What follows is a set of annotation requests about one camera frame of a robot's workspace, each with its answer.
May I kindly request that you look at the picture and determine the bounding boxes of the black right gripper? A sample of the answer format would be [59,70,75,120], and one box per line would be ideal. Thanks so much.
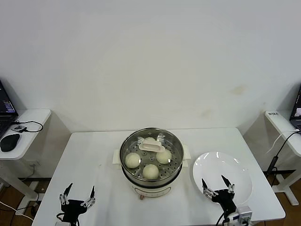
[201,174,237,214]

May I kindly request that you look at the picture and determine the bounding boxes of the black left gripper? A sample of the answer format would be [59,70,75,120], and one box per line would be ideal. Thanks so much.
[59,183,96,222]

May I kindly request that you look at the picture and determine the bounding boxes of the glass pot lid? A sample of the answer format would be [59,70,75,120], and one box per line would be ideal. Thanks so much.
[120,127,184,178]

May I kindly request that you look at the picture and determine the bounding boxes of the white round plate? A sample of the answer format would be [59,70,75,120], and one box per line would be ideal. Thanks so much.
[192,151,254,207]

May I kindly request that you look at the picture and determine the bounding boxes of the cream electric cooking pot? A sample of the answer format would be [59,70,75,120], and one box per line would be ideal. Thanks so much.
[112,145,191,201]

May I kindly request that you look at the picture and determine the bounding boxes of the black computer mouse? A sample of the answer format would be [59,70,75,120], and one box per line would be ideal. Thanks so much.
[0,133,21,153]

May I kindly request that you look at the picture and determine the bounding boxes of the small black usb hub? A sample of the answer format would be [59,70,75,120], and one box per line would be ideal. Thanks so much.
[11,124,27,134]

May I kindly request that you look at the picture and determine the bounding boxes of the labelled white side table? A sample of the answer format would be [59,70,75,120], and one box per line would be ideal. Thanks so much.
[265,109,301,205]

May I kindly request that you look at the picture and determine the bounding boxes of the black laptop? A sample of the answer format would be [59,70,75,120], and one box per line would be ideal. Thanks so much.
[289,82,301,129]
[0,80,19,139]

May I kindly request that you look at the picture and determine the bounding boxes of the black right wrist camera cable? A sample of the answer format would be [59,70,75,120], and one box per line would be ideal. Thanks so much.
[216,210,232,226]

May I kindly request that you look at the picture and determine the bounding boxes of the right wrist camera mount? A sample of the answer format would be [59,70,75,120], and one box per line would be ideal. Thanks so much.
[229,205,253,226]

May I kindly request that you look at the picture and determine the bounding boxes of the black power adapter cable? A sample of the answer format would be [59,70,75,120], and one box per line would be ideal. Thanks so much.
[267,131,301,186]

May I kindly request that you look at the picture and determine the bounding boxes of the white floor cable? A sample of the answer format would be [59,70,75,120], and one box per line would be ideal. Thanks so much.
[0,201,33,221]

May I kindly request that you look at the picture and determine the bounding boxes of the black hub cable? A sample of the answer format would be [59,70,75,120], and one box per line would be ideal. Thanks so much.
[13,120,44,133]

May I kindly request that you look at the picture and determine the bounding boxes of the white charging cable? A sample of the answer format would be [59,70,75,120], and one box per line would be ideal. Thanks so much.
[268,129,301,153]

